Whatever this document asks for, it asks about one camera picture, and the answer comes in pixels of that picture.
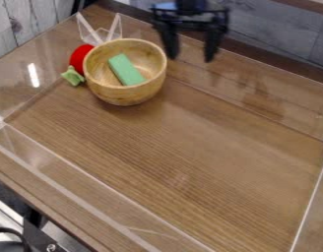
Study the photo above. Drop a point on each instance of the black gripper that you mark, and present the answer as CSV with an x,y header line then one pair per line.
x,y
195,16

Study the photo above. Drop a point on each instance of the light wooden bowl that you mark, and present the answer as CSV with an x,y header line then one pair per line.
x,y
146,58

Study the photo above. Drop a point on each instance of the green rectangular block stick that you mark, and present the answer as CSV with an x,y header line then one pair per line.
x,y
125,71

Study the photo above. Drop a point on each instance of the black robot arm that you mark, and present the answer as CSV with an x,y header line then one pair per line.
x,y
192,16

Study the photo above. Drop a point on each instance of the red plush strawberry toy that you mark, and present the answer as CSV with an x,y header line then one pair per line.
x,y
73,75

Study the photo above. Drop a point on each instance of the black table clamp mount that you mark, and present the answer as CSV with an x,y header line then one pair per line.
x,y
38,240

